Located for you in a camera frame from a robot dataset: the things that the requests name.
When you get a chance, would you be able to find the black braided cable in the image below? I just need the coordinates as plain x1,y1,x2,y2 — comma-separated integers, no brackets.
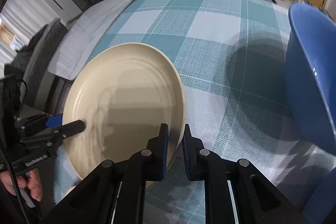
0,145,29,224

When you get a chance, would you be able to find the white curtain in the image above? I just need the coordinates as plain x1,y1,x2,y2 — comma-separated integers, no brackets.
0,0,40,56

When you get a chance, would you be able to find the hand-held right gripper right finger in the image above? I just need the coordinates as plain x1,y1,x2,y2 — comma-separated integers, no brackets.
183,124,308,224

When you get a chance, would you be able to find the teal checked tablecloth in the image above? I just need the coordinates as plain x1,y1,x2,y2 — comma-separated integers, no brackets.
54,0,336,224

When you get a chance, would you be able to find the person's left hand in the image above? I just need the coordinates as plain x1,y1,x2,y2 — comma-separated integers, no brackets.
0,169,43,202

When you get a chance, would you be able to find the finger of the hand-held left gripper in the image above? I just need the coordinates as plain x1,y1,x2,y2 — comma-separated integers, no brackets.
51,120,87,139
16,113,63,130

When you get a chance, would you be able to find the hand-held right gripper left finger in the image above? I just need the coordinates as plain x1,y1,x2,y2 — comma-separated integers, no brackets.
54,123,169,224

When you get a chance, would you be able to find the dark grey chair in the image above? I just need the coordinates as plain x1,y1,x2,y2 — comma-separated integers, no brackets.
13,18,67,109

